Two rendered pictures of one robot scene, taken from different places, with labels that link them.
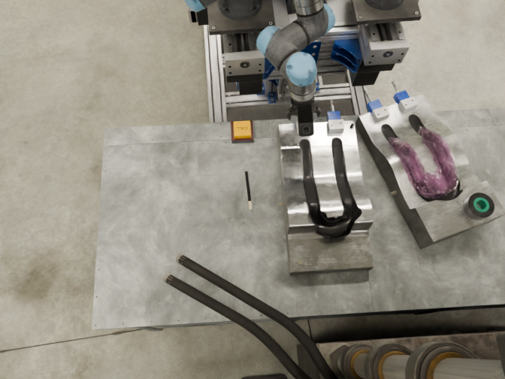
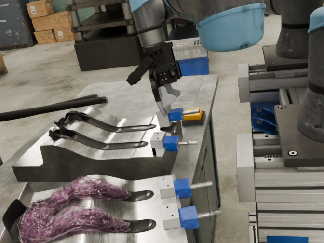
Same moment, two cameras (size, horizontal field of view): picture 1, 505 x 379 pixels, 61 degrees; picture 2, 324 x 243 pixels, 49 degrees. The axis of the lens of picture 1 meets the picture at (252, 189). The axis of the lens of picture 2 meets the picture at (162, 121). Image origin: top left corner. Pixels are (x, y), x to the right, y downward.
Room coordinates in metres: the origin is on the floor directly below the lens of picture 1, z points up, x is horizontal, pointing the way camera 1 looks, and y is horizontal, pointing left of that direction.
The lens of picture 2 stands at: (1.05, -1.11, 1.39)
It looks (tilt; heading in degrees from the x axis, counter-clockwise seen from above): 26 degrees down; 111
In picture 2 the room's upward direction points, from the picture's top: 10 degrees counter-clockwise
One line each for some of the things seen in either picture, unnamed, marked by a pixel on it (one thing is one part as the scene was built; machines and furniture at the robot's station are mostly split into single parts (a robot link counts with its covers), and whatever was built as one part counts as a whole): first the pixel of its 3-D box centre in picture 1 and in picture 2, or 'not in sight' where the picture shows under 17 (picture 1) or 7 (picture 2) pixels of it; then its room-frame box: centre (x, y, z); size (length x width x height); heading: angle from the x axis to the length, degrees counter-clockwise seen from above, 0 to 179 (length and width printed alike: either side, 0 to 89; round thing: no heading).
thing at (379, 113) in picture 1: (373, 104); (186, 187); (0.82, -0.43, 0.86); 0.13 x 0.05 x 0.05; 21
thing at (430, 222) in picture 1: (424, 165); (75, 223); (0.58, -0.59, 0.86); 0.50 x 0.26 x 0.11; 21
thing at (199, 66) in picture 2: not in sight; (183, 63); (-0.10, 2.88, 0.11); 0.61 x 0.41 x 0.22; 9
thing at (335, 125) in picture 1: (333, 116); (175, 143); (0.75, -0.28, 0.89); 0.13 x 0.05 x 0.05; 4
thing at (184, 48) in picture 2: not in sight; (181, 49); (-0.10, 2.88, 0.28); 0.61 x 0.41 x 0.15; 9
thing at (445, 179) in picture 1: (427, 159); (72, 207); (0.59, -0.58, 0.90); 0.26 x 0.18 x 0.08; 21
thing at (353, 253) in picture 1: (323, 192); (98, 141); (0.48, -0.23, 0.87); 0.50 x 0.26 x 0.14; 4
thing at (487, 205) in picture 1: (479, 206); not in sight; (0.41, -0.70, 0.93); 0.08 x 0.08 x 0.04
